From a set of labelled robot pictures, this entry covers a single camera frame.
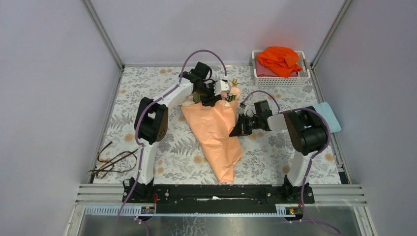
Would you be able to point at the light blue towel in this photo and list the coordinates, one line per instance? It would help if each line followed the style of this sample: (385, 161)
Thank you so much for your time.
(325, 110)

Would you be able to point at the orange folded cloth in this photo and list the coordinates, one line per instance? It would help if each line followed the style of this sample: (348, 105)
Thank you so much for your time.
(280, 60)

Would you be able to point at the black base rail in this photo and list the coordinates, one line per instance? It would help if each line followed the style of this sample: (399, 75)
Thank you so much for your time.
(216, 199)

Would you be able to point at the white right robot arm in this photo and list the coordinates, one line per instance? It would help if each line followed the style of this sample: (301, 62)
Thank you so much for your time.
(307, 127)

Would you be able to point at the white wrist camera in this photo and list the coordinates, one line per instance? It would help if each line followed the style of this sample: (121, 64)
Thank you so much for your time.
(222, 87)
(242, 108)

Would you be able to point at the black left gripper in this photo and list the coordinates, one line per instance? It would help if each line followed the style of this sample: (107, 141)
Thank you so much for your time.
(209, 100)

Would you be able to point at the pink fake flower bunch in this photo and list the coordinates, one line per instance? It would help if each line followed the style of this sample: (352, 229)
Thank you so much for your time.
(192, 99)

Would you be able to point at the dark brown ribbon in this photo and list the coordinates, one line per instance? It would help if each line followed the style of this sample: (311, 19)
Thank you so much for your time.
(107, 166)

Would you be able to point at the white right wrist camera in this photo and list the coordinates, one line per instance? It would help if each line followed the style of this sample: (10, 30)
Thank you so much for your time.
(242, 108)

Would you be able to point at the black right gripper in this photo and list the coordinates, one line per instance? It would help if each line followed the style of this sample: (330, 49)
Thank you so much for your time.
(240, 129)

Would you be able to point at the white perforated plastic basket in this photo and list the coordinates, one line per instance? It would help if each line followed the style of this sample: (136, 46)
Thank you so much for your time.
(302, 76)

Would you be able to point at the brown kraft wrapping paper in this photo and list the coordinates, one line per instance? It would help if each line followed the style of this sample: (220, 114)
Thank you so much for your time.
(211, 127)

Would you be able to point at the pink folded cloth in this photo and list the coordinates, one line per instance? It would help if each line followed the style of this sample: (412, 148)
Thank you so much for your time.
(262, 71)

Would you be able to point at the pink fake flower stem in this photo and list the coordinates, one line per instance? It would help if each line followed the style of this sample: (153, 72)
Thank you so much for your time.
(233, 91)

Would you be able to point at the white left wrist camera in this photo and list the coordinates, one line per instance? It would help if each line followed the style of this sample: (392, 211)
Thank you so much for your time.
(222, 87)

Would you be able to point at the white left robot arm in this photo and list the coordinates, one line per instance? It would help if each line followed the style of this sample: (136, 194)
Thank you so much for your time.
(151, 123)

